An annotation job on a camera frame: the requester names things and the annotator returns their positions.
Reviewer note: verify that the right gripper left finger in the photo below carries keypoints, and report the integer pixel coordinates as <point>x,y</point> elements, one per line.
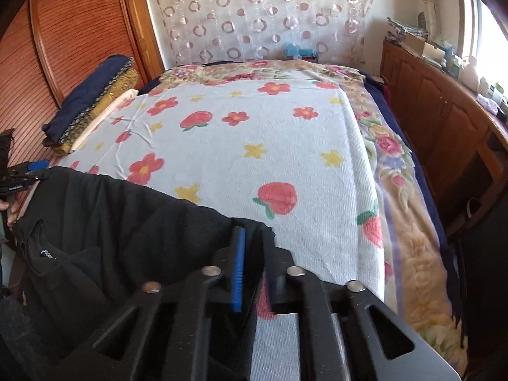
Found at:
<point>199,329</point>

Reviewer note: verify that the wooden sideboard cabinet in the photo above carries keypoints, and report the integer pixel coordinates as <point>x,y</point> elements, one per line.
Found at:
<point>461,147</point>

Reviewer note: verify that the navy folded blanket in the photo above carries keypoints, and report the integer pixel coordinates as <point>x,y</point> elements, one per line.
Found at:
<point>86,96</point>

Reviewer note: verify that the floral fleece blanket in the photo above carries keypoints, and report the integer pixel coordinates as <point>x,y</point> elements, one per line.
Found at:
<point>421,283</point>

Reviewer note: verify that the blue box at bedhead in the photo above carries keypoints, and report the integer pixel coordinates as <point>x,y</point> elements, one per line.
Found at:
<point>294,51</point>

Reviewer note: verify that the circle-patterned sheer curtain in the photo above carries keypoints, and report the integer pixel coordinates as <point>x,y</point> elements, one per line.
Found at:
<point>210,31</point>

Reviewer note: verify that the white floral towel sheet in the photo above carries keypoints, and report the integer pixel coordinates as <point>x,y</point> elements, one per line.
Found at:
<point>273,152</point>

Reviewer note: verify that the window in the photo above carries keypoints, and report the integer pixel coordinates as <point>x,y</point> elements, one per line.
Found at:
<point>484,39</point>

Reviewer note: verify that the black t-shirt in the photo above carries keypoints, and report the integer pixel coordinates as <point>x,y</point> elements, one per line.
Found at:
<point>91,242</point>

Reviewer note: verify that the wooden wardrobe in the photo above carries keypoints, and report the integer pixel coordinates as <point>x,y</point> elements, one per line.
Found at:
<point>48,47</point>

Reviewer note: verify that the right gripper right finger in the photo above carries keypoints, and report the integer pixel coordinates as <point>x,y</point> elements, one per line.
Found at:
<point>345,331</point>

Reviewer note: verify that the stack of papers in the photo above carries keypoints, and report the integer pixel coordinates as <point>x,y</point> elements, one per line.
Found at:
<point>396,31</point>

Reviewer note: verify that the person's left hand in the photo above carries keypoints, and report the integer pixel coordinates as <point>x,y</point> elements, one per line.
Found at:
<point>14,206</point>

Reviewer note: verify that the cream folded cloth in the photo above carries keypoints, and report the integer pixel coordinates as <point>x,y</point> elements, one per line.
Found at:
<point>126,97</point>

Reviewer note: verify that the cardboard box on cabinet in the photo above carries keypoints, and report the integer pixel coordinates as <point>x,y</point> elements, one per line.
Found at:
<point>413,44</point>

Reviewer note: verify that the yellow patterned folded cloth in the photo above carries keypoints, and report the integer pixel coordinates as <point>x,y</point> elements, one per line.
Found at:
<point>126,82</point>

